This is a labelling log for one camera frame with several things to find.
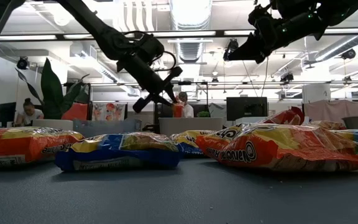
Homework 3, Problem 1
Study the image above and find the white cabinet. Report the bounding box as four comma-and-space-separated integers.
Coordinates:
301, 83, 331, 104

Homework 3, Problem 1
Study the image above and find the black ceiling spotlight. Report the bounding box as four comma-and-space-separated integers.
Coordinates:
280, 72, 295, 83
225, 39, 239, 54
340, 49, 357, 60
16, 56, 30, 70

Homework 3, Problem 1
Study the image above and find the large black monitor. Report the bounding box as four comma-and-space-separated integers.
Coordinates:
226, 96, 269, 121

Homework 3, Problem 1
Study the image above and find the colourful picture board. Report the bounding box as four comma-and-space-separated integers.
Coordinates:
91, 102, 127, 121

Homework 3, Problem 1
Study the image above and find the small black monitor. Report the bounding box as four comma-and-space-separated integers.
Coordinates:
0, 101, 17, 124

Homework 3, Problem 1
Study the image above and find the green snake plant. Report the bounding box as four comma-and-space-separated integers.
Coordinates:
14, 57, 90, 121

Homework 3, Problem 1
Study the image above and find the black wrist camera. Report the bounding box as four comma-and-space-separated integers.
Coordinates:
134, 32, 167, 63
247, 3, 278, 34

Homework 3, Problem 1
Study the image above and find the silver ventilation duct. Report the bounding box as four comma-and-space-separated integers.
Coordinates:
314, 34, 358, 63
169, 0, 214, 65

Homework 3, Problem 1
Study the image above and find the person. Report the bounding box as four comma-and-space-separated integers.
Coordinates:
178, 91, 195, 118
14, 98, 45, 127

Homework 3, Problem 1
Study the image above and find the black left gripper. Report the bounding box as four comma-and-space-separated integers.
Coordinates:
116, 54, 184, 114

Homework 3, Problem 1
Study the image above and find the white plastic bin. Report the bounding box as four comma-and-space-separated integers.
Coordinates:
158, 117, 224, 138

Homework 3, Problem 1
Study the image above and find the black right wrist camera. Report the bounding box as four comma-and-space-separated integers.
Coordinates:
247, 3, 278, 34

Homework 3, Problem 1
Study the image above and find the pink cloth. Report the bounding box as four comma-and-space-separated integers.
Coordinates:
303, 100, 358, 125

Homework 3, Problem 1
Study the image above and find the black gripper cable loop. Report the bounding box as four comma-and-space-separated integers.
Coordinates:
154, 51, 177, 74

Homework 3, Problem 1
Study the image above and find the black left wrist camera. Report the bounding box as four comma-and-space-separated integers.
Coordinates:
134, 32, 167, 63

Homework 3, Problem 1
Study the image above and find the orange cushion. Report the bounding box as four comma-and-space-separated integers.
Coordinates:
61, 102, 89, 121

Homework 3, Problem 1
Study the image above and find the grey chair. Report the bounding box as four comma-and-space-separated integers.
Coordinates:
341, 116, 358, 130

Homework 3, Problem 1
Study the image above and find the overhead frame beam with lights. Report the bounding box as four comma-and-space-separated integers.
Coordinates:
0, 27, 358, 41

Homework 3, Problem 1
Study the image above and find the orange Maruchan noodle packet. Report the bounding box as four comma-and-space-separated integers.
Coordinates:
0, 126, 85, 170
305, 119, 347, 131
195, 123, 358, 172

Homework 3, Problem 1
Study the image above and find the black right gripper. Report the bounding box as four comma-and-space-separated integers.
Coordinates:
223, 12, 326, 65

